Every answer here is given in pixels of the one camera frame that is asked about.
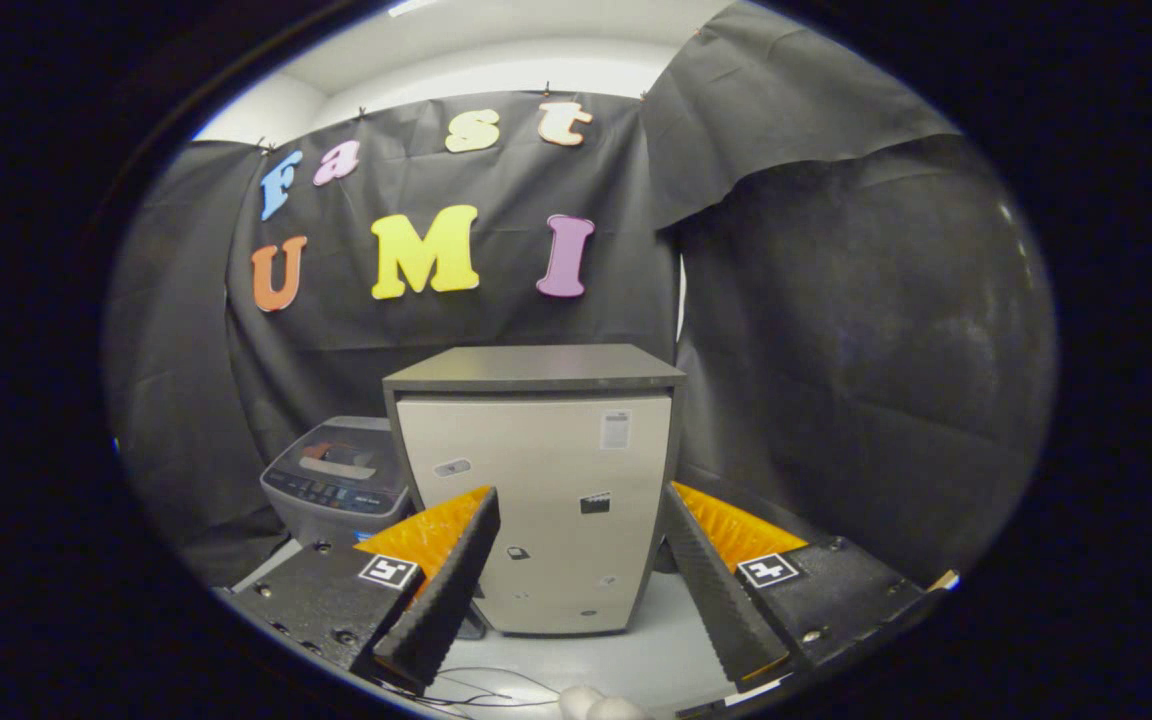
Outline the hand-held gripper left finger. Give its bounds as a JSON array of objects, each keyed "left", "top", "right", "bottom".
[{"left": 224, "top": 487, "right": 502, "bottom": 694}]

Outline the black backdrop cloth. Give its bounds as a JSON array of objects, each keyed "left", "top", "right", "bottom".
[{"left": 104, "top": 0, "right": 1057, "bottom": 593}]

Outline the grey washing machine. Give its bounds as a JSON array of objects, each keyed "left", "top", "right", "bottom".
[{"left": 259, "top": 415, "right": 416, "bottom": 547}]

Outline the grey cabinet with dark top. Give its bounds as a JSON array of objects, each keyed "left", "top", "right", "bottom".
[{"left": 383, "top": 345, "right": 688, "bottom": 637}]

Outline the thin black cable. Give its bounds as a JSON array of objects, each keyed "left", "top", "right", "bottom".
[{"left": 376, "top": 667, "right": 563, "bottom": 709}]

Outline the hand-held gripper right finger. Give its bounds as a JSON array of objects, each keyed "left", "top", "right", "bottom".
[{"left": 661, "top": 482, "right": 939, "bottom": 694}]

